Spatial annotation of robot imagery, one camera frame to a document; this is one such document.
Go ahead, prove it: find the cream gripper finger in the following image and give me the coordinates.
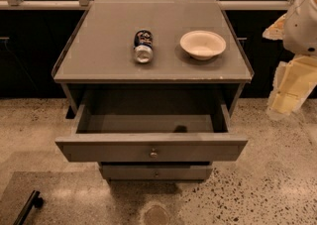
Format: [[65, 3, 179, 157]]
[[263, 14, 286, 41]]

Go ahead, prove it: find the grey top drawer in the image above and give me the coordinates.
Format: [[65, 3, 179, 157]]
[[55, 88, 247, 163]]

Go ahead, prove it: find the grey drawer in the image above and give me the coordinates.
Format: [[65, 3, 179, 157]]
[[100, 165, 212, 181], [55, 88, 247, 163]]

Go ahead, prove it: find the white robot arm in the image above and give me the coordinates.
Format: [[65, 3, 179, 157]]
[[263, 0, 317, 120]]

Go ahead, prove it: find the grey drawer cabinet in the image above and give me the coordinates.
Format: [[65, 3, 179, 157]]
[[53, 0, 253, 167]]

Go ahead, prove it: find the grey bottom drawer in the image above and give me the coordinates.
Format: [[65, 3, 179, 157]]
[[100, 165, 212, 181]]

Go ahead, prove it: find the white paper bowl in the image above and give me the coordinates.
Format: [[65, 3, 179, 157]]
[[180, 31, 226, 60]]

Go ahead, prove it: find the blue soda can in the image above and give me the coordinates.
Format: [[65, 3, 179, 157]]
[[134, 30, 154, 63]]

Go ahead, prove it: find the black bar on floor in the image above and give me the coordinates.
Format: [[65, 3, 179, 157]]
[[13, 190, 44, 225]]

